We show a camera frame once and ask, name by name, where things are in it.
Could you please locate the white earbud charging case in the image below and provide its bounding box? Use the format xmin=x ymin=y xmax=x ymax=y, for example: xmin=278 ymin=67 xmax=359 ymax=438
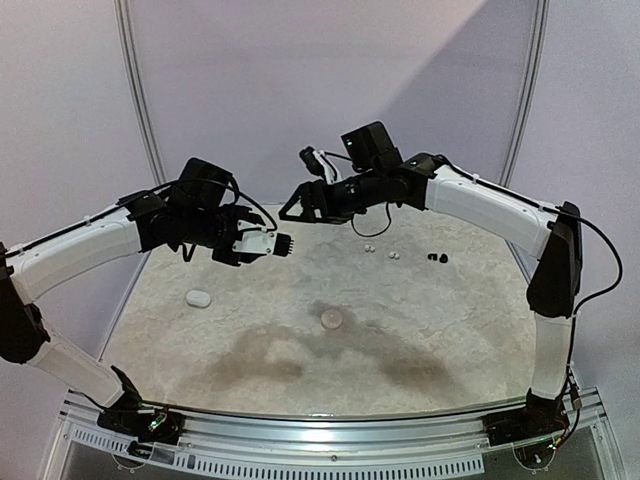
xmin=185 ymin=290 xmax=211 ymax=309

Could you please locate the pink earbud charging case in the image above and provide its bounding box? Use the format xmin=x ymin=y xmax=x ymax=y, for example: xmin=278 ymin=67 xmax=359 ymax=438
xmin=320 ymin=308 xmax=344 ymax=330

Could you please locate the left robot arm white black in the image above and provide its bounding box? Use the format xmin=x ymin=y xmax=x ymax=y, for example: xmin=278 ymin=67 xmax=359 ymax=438
xmin=1 ymin=158 xmax=277 ymax=445

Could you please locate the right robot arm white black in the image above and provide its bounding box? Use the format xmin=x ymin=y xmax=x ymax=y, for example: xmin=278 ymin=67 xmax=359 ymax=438
xmin=279 ymin=121 xmax=582 ymax=446

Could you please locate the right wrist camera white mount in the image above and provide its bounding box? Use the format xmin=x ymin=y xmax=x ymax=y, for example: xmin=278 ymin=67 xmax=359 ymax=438
xmin=299 ymin=146 xmax=343 ymax=185

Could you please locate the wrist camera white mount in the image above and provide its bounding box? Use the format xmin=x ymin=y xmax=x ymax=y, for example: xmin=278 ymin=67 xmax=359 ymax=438
xmin=232 ymin=220 xmax=294 ymax=257
xmin=299 ymin=146 xmax=343 ymax=185

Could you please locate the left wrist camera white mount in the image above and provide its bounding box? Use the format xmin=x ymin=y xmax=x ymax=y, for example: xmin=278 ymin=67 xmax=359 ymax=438
xmin=232 ymin=220 xmax=294 ymax=257

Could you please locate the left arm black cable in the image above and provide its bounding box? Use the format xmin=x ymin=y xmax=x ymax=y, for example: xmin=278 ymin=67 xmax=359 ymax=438
xmin=4 ymin=172 xmax=279 ymax=264

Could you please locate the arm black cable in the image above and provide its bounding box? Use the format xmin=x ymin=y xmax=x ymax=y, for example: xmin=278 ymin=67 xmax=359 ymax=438
xmin=439 ymin=154 xmax=624 ymax=401
xmin=4 ymin=172 xmax=279 ymax=264

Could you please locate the left aluminium corner post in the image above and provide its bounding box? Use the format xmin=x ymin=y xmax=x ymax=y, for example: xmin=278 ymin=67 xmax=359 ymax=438
xmin=113 ymin=0 xmax=174 ymax=216

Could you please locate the aluminium corner post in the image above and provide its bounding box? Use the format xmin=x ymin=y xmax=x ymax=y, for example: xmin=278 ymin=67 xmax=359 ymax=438
xmin=489 ymin=0 xmax=551 ymax=214
xmin=113 ymin=0 xmax=174 ymax=216

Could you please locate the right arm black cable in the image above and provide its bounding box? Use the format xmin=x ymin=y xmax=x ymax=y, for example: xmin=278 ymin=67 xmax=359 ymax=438
xmin=439 ymin=154 xmax=624 ymax=401

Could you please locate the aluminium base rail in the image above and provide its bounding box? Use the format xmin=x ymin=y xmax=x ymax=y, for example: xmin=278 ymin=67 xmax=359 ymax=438
xmin=45 ymin=388 xmax=625 ymax=479

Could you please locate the right aluminium corner post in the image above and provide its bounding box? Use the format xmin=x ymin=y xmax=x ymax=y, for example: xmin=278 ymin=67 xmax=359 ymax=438
xmin=489 ymin=0 xmax=551 ymax=214

